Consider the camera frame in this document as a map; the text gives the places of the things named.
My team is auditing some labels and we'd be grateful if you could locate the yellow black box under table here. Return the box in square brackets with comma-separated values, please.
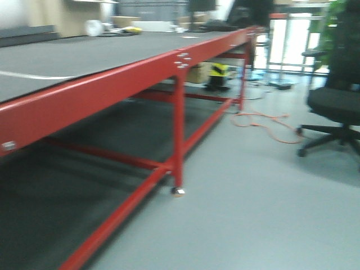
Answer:
[205, 62, 230, 92]

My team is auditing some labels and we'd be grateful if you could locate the black office chair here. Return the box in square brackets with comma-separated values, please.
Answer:
[296, 1, 359, 157]

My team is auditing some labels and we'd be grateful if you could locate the black table mat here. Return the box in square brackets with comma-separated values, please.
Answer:
[0, 30, 245, 104]

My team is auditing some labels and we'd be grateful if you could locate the orange extension cable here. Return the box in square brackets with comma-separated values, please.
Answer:
[230, 111, 305, 145]

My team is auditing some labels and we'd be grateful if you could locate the red metal table frame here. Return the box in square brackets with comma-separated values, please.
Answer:
[1, 28, 256, 269]

